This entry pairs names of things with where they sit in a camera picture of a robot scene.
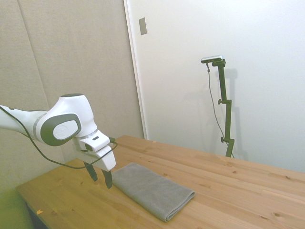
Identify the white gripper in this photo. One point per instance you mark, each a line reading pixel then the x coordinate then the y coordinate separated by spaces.
pixel 107 159

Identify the grey towel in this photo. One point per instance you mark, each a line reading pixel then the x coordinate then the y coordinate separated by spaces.
pixel 152 190

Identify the yellow tape scrap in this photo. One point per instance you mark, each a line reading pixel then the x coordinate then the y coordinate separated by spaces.
pixel 39 211

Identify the green blurry foreground object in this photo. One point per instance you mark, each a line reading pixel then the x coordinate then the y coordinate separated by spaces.
pixel 12 212

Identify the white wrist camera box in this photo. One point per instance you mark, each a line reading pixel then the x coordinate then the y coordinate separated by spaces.
pixel 95 142

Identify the white door frame trim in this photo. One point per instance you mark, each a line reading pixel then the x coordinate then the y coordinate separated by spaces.
pixel 134 59

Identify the dark green camera stand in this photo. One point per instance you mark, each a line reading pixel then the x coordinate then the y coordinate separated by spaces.
pixel 226 114

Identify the grey wall switch plate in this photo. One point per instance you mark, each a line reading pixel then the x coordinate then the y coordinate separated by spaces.
pixel 143 26

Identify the silver camera on stand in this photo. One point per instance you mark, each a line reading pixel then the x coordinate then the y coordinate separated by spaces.
pixel 212 58

